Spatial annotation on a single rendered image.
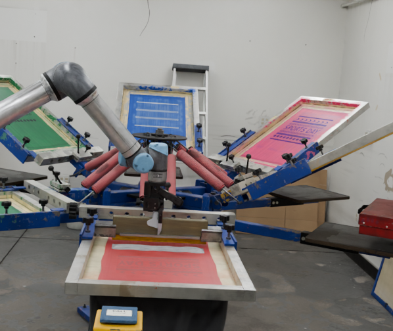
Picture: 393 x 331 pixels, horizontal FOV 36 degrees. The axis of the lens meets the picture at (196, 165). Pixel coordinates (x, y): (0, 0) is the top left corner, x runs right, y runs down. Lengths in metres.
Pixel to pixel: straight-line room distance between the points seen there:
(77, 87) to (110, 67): 4.37
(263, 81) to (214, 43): 0.66
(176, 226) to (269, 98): 4.32
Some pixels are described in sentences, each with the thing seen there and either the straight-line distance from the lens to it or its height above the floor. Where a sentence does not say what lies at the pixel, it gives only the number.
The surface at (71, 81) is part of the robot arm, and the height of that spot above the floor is 1.58.
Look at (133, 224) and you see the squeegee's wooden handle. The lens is 2.44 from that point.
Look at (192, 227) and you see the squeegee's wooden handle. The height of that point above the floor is 1.03.
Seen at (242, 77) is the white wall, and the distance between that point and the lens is 6.58.
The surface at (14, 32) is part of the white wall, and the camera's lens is 6.66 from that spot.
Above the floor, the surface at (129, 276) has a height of 0.96.
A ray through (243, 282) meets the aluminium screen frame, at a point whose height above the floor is 0.99.
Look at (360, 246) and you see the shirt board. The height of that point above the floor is 0.95.
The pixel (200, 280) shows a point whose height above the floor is 0.96.
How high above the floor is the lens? 1.62
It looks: 8 degrees down
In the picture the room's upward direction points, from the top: 4 degrees clockwise
